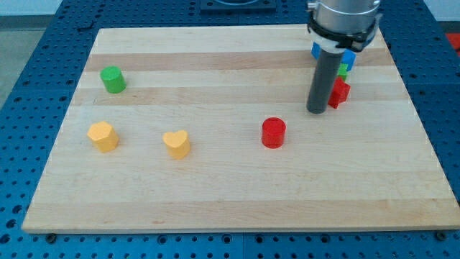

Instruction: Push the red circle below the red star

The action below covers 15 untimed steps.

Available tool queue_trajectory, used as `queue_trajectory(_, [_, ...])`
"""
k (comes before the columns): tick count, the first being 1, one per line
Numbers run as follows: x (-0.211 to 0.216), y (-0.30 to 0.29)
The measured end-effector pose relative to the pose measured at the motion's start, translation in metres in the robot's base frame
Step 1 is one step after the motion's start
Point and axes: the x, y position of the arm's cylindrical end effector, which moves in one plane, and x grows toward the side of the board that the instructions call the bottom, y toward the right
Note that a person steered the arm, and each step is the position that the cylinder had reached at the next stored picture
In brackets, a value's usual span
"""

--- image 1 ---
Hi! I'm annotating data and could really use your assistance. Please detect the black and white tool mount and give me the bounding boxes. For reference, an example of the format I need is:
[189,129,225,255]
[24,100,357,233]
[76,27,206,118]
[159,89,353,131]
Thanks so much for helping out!
[308,14,382,53]

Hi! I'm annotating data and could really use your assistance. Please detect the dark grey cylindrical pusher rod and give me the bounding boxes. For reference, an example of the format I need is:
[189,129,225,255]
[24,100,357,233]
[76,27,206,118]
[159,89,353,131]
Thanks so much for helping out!
[306,50,344,114]

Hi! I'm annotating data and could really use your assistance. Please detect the red cylinder block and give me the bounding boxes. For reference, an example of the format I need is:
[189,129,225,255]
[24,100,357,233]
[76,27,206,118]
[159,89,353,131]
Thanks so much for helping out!
[261,117,287,149]

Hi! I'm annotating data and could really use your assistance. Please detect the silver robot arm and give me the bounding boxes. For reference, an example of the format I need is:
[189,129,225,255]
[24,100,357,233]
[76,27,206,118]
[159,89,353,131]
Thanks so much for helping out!
[306,0,381,114]

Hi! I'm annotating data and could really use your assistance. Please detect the red star block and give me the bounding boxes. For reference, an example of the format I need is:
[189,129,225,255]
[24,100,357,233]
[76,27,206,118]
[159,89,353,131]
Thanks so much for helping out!
[328,77,351,109]

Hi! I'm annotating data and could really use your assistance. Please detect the green block behind rod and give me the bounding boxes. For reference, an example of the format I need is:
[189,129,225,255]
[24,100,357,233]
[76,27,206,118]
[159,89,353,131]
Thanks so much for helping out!
[337,63,348,81]

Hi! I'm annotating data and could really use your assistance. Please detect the blue block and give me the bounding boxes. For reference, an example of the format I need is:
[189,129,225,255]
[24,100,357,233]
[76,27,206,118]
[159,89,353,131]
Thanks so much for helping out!
[311,42,356,71]

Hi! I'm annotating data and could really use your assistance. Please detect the light wooden board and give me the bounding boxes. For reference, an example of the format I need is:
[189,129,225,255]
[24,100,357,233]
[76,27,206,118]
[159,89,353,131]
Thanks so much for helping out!
[22,24,459,234]

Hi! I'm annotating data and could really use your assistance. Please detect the yellow heart block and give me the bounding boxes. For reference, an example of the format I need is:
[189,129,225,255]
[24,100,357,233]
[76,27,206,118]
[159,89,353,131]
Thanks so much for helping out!
[162,129,190,160]

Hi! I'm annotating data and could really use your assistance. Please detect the green cylinder block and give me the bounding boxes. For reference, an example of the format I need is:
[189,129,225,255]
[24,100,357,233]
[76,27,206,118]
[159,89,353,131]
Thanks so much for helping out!
[100,65,127,94]

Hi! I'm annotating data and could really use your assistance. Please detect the yellow hexagon block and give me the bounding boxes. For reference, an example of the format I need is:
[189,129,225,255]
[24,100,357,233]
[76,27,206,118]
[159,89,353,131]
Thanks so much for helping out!
[87,121,119,153]

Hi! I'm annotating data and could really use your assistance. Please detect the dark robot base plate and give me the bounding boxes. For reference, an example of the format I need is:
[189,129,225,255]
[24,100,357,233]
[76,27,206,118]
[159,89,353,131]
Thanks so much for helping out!
[198,0,277,13]

